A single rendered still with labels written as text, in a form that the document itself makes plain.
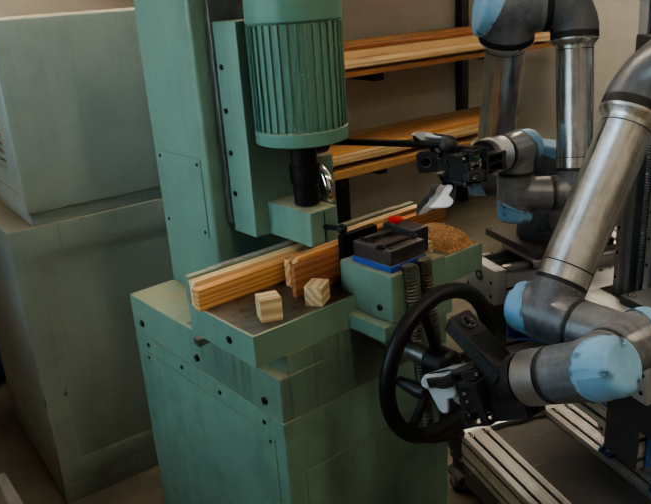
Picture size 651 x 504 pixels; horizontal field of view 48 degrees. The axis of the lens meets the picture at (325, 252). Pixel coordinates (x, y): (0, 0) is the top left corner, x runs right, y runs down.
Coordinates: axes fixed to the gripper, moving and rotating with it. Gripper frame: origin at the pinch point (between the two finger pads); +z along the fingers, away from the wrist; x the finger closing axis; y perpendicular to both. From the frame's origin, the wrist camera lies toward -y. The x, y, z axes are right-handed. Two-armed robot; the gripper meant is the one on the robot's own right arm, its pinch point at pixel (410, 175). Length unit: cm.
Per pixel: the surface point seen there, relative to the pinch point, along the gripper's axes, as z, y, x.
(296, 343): 29.6, -1.1, 24.0
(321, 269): 17.4, -7.6, 15.2
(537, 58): -330, -195, 5
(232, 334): 38.4, -7.3, 21.0
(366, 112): -204, -228, 23
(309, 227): 15.7, -12.1, 8.2
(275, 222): 15.6, -23.2, 8.8
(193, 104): 23.4, -35.6, -15.5
